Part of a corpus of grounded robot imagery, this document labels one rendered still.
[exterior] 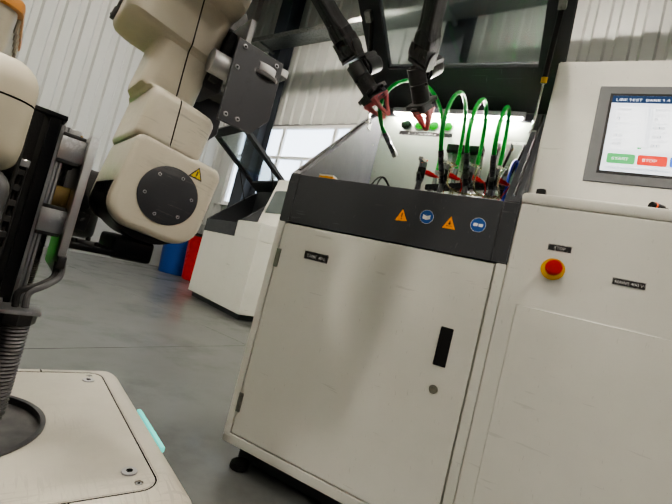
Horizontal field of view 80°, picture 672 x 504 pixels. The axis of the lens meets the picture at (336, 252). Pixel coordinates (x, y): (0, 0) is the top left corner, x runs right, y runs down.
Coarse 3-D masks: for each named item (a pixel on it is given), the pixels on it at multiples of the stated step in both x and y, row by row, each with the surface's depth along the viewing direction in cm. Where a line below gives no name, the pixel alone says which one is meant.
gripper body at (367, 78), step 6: (366, 72) 130; (360, 78) 130; (366, 78) 130; (372, 78) 131; (360, 84) 131; (366, 84) 130; (372, 84) 131; (378, 84) 129; (384, 84) 130; (360, 90) 133; (366, 90) 131; (372, 90) 129; (360, 102) 136
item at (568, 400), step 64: (576, 64) 132; (640, 64) 125; (576, 128) 124; (576, 192) 116; (640, 192) 110; (512, 256) 98; (576, 256) 93; (640, 256) 88; (512, 320) 96; (576, 320) 90; (640, 320) 86; (512, 384) 94; (576, 384) 89; (640, 384) 84; (512, 448) 92; (576, 448) 87; (640, 448) 82
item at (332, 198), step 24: (312, 192) 126; (336, 192) 122; (360, 192) 119; (384, 192) 116; (408, 192) 112; (432, 192) 110; (312, 216) 124; (336, 216) 121; (360, 216) 118; (384, 216) 114; (480, 216) 103; (384, 240) 113; (408, 240) 110; (432, 240) 107; (456, 240) 105; (480, 240) 102
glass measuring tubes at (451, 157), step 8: (448, 144) 161; (456, 144) 160; (448, 152) 163; (456, 152) 161; (472, 152) 157; (448, 160) 161; (472, 160) 159; (480, 160) 158; (448, 192) 159; (456, 192) 160
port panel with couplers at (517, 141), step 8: (512, 136) 155; (520, 136) 153; (528, 136) 152; (512, 144) 154; (520, 144) 153; (512, 152) 154; (520, 152) 153; (504, 160) 155; (512, 160) 153; (488, 168) 157; (504, 168) 154; (504, 176) 154; (512, 176) 152; (496, 192) 154
